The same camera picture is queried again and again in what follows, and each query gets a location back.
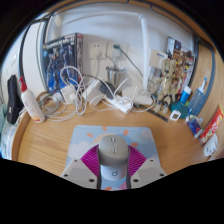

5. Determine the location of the red snack can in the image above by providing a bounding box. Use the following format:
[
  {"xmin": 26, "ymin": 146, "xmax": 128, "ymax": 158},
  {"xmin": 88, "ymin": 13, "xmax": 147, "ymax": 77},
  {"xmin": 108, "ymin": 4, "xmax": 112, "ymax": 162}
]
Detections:
[{"xmin": 199, "ymin": 105, "xmax": 224, "ymax": 146}]

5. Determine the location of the beige robot figure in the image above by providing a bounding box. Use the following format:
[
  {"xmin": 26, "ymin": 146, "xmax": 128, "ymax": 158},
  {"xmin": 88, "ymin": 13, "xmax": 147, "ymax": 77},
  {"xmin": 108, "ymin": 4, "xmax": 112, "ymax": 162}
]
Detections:
[{"xmin": 148, "ymin": 58, "xmax": 183, "ymax": 116}]

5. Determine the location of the white red-capped pump bottle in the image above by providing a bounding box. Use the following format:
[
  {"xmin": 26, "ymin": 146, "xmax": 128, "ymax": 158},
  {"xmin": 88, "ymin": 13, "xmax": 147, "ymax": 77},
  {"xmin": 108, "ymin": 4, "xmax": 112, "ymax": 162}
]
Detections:
[{"xmin": 18, "ymin": 76, "xmax": 46, "ymax": 124}]

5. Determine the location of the dark blue model kit box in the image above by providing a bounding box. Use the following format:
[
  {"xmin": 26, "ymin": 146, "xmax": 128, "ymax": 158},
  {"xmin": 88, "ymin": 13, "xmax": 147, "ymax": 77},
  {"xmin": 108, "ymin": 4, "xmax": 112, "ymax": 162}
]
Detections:
[{"xmin": 41, "ymin": 32, "xmax": 84, "ymax": 95}]

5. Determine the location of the pastel printed mouse pad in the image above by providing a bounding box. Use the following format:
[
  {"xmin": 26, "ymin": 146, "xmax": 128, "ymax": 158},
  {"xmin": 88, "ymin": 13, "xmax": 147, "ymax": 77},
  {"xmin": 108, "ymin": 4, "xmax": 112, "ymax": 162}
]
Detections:
[{"xmin": 64, "ymin": 124, "xmax": 163, "ymax": 191}]

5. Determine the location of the small white charger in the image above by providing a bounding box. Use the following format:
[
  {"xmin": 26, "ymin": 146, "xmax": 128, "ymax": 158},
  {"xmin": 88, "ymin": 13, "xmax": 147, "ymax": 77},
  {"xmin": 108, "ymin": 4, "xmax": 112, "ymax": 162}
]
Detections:
[{"xmin": 60, "ymin": 85, "xmax": 77, "ymax": 105}]

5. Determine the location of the grey computer mouse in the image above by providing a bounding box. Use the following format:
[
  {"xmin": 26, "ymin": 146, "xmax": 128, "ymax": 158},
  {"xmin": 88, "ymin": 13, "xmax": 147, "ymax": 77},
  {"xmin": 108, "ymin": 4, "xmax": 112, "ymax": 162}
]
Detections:
[{"xmin": 97, "ymin": 134, "xmax": 130, "ymax": 183}]

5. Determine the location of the small white square frame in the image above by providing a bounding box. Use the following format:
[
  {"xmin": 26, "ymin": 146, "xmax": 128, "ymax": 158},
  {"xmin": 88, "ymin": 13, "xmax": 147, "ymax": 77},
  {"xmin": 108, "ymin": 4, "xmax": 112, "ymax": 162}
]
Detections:
[{"xmin": 169, "ymin": 109, "xmax": 182, "ymax": 122}]

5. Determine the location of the white desk lamp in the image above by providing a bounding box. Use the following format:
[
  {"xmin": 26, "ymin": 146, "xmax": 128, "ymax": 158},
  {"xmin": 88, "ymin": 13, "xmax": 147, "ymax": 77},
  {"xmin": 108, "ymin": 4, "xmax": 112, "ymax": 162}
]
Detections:
[{"xmin": 63, "ymin": 12, "xmax": 154, "ymax": 107}]

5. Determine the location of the blue spray bottle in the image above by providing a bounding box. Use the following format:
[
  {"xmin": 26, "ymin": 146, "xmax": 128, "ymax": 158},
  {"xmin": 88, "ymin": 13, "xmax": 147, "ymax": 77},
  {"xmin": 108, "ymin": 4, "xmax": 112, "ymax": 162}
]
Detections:
[{"xmin": 188, "ymin": 76, "xmax": 208, "ymax": 117}]

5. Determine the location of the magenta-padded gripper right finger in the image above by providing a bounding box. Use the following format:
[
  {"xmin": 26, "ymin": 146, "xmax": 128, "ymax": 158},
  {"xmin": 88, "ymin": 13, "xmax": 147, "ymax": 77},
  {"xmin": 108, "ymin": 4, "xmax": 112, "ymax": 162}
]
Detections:
[{"xmin": 126, "ymin": 144, "xmax": 168, "ymax": 190}]

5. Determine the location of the colourful printed box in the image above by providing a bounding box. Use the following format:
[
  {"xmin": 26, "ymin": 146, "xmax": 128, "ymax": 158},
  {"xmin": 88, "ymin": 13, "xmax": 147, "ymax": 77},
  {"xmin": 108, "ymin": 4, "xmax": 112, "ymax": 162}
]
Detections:
[{"xmin": 166, "ymin": 36, "xmax": 196, "ymax": 91}]

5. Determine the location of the white power adapter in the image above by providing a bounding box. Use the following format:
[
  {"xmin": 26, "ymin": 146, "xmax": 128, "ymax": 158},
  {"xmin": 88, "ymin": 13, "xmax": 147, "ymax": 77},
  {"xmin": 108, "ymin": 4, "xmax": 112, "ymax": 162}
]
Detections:
[{"xmin": 83, "ymin": 78, "xmax": 106, "ymax": 107}]

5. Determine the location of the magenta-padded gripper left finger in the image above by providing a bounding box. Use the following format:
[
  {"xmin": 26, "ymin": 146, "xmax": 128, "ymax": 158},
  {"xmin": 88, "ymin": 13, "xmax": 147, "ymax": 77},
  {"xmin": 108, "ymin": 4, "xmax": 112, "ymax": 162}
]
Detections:
[{"xmin": 59, "ymin": 143, "xmax": 103, "ymax": 190}]

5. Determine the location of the teal bowl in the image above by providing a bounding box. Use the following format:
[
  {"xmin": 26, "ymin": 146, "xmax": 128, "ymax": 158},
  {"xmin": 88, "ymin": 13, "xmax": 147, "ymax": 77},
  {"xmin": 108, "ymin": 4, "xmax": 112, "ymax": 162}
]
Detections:
[{"xmin": 169, "ymin": 100, "xmax": 189, "ymax": 120}]

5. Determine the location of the blue white-capped bottle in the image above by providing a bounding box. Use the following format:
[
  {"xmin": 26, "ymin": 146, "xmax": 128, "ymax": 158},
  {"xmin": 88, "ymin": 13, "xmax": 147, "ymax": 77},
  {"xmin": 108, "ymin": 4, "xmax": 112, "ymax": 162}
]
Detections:
[{"xmin": 179, "ymin": 85, "xmax": 193, "ymax": 105}]

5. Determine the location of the blue snack packet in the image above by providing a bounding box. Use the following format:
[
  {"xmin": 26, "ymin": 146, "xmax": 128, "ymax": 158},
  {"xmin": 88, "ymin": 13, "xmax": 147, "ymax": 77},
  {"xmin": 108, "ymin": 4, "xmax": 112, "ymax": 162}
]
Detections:
[{"xmin": 185, "ymin": 115, "xmax": 204, "ymax": 139}]

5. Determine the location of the white cable tangle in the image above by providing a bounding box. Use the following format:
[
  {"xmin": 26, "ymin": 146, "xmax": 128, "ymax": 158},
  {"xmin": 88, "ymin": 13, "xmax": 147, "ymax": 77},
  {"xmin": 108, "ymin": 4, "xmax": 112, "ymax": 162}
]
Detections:
[{"xmin": 39, "ymin": 65, "xmax": 141, "ymax": 122}]

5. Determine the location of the white wall socket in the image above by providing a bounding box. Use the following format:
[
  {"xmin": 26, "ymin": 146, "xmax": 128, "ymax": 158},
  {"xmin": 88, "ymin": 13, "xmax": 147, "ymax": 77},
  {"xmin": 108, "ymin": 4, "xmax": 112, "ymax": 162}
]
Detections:
[{"xmin": 88, "ymin": 41, "xmax": 108, "ymax": 60}]

